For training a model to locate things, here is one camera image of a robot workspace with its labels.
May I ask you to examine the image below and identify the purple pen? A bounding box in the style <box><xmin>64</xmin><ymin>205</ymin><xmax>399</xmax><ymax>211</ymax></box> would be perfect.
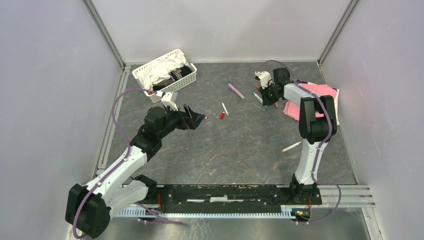
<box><xmin>228</xmin><ymin>83</ymin><xmax>245</xmax><ymax>100</ymax></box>

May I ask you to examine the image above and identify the white cloth in basket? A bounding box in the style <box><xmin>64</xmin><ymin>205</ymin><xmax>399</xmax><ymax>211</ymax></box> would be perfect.
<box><xmin>135</xmin><ymin>53</ymin><xmax>189</xmax><ymax>90</ymax></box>

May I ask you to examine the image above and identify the white cable duct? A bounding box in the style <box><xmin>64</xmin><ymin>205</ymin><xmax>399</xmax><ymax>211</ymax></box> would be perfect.
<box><xmin>116</xmin><ymin>206</ymin><xmax>296</xmax><ymax>220</ymax></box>

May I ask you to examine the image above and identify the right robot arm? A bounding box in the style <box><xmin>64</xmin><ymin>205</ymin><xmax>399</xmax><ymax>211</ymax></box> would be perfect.
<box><xmin>255</xmin><ymin>67</ymin><xmax>338</xmax><ymax>204</ymax></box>

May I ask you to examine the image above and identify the dark cloth in basket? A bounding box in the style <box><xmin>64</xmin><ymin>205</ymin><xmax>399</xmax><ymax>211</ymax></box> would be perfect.
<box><xmin>169</xmin><ymin>65</ymin><xmax>193</xmax><ymax>83</ymax></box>

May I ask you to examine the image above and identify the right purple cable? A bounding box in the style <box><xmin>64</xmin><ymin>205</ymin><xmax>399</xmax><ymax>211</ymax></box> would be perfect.
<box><xmin>256</xmin><ymin>59</ymin><xmax>342</xmax><ymax>224</ymax></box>

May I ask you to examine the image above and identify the white plastic basket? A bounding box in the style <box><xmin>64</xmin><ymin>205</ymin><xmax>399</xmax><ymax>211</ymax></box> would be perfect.
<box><xmin>132</xmin><ymin>49</ymin><xmax>198</xmax><ymax>103</ymax></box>

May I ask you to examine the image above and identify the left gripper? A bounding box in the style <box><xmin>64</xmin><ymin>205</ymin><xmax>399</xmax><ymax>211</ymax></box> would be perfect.
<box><xmin>157</xmin><ymin>103</ymin><xmax>205</xmax><ymax>139</ymax></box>

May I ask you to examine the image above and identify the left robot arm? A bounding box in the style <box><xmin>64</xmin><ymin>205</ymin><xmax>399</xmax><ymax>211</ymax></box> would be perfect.
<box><xmin>65</xmin><ymin>104</ymin><xmax>205</xmax><ymax>239</ymax></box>

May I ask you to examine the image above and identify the teal white marker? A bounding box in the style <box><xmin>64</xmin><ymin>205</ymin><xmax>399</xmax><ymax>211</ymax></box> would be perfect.
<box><xmin>253</xmin><ymin>92</ymin><xmax>263</xmax><ymax>104</ymax></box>

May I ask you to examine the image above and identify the white cloth under pink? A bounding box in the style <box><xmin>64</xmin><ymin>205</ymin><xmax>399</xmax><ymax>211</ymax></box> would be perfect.
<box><xmin>291</xmin><ymin>81</ymin><xmax>341</xmax><ymax>115</ymax></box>

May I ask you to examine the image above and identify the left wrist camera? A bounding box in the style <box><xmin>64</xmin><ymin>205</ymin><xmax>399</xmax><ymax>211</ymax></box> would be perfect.
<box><xmin>160</xmin><ymin>91</ymin><xmax>179</xmax><ymax>112</ymax></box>

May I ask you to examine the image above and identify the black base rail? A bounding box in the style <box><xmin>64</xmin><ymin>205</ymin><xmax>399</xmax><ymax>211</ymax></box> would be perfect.
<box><xmin>140</xmin><ymin>184</ymin><xmax>323</xmax><ymax>214</ymax></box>

